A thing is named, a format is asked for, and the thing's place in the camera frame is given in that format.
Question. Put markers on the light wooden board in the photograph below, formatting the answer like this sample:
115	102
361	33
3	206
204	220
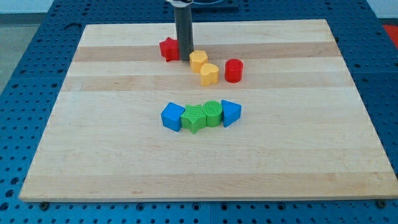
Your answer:
303	134

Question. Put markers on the blue cube block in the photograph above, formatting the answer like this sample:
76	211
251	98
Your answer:
171	116

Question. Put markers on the red star block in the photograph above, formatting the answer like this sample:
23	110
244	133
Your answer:
169	49

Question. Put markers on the yellow heart block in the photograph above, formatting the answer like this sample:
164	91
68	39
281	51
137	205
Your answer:
209	74

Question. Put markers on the red cylinder block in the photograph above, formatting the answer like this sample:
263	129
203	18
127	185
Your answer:
233	70

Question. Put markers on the yellow hexagon block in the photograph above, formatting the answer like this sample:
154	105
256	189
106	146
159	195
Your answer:
197	59

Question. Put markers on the green star block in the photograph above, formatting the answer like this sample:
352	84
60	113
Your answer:
193	118

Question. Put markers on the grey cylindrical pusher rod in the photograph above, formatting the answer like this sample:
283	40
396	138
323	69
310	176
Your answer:
184	29

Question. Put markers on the blue triangle block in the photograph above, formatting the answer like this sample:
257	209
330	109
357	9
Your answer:
231	112

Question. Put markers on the green cylinder block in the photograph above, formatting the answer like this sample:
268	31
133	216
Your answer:
213	111

